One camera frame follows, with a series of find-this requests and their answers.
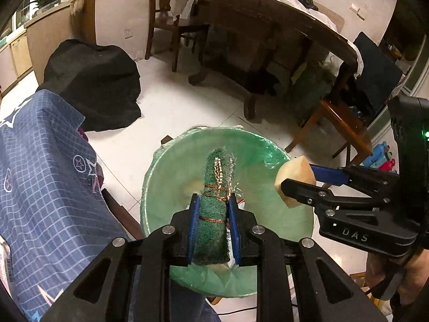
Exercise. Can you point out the yellow sponge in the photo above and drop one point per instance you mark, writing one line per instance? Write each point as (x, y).
(296, 171)

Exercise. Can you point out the blue red plastic toy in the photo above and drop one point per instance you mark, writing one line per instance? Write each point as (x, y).
(378, 154)

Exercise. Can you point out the dark blue jacket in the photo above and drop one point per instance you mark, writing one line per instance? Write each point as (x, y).
(375, 70)

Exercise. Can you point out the wooden door frame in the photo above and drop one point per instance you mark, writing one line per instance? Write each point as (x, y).
(90, 6)

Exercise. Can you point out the wooden chair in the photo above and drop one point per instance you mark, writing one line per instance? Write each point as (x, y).
(167, 26)
(342, 120)

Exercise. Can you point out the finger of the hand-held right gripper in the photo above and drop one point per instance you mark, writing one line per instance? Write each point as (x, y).
(328, 174)
(301, 189)

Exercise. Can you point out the beige hanging bag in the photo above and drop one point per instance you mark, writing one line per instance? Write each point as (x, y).
(77, 1)

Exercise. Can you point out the bin with green bag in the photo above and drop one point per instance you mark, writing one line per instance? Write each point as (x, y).
(171, 181)

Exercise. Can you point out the green scouring pad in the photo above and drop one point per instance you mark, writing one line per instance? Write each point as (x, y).
(211, 238)

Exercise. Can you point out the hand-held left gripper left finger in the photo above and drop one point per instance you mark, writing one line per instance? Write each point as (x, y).
(194, 228)

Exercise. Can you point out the white table cloth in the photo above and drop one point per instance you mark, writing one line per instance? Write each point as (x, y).
(321, 15)

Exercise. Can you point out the wooden dining table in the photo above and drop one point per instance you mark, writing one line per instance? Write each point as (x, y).
(254, 5)

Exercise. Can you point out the black plastic bag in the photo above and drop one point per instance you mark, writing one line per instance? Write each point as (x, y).
(303, 0)

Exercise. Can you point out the black cloth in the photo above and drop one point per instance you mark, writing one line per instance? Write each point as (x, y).
(94, 80)

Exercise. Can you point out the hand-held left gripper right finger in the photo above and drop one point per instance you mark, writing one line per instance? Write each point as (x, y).
(234, 234)

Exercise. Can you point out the pink patterned bag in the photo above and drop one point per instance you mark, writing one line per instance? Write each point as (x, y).
(83, 134)

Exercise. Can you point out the blue grid printed cloth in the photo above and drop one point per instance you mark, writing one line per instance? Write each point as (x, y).
(43, 174)

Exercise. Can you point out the kitchen cabinets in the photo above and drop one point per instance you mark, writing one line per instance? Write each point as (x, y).
(20, 53)

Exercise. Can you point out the white wall switch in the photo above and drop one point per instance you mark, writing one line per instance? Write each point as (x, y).
(359, 11)

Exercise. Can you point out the person's right hand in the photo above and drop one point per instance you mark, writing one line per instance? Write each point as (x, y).
(415, 275)

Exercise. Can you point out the white wall outlet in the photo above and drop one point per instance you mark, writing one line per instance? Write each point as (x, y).
(128, 33)

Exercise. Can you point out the green bag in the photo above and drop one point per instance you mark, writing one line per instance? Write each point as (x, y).
(315, 87)

